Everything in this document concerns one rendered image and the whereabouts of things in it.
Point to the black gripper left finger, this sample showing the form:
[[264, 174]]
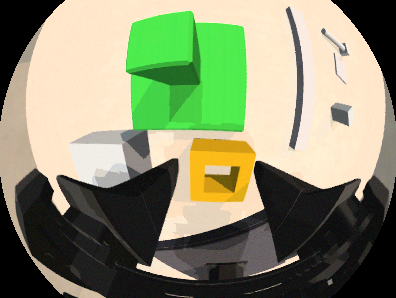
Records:
[[134, 210]]

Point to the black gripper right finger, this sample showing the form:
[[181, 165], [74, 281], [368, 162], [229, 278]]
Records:
[[295, 209]]

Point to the yellow square nut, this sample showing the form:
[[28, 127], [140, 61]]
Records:
[[220, 188]]

